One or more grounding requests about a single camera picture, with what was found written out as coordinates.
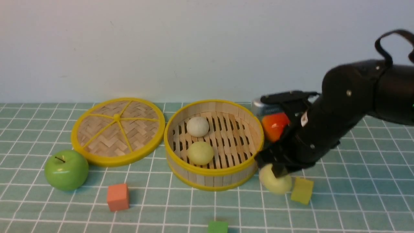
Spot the yellow-green bun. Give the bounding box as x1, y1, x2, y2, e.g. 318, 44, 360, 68
187, 141, 214, 166
259, 164, 293, 194

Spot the white bun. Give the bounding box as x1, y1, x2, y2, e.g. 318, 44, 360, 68
186, 116, 210, 137

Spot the green apple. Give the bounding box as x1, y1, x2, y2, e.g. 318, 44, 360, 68
44, 150, 89, 191

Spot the green checkered tablecloth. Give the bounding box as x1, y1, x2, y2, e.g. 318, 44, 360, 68
0, 103, 414, 233

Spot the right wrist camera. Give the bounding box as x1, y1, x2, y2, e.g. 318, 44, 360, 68
252, 90, 319, 120

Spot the red orange tomato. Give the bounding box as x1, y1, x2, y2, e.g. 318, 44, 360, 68
261, 112, 290, 142

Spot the yellow cube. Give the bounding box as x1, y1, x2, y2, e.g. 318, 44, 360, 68
291, 177, 314, 205

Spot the green cube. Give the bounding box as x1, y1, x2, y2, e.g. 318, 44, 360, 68
208, 221, 229, 233

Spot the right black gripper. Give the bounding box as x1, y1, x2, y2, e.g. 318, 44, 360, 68
254, 94, 343, 178

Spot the orange cube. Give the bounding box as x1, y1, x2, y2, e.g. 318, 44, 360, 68
107, 183, 130, 212

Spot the bamboo steamer tray yellow rim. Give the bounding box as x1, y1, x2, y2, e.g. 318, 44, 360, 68
164, 99, 265, 192

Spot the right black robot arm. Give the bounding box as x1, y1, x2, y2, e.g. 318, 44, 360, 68
255, 60, 414, 177

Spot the woven bamboo steamer lid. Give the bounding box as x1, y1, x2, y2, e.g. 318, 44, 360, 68
71, 97, 166, 167

